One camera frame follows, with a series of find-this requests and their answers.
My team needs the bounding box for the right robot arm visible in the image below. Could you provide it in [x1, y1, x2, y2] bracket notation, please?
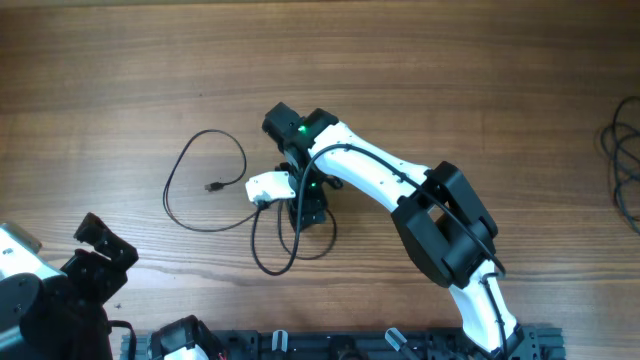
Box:
[246, 103, 518, 359]

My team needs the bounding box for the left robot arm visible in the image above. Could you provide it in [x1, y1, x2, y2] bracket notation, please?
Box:
[1, 212, 139, 360]

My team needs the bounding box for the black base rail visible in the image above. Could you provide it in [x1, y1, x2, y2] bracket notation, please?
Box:
[119, 325, 566, 360]

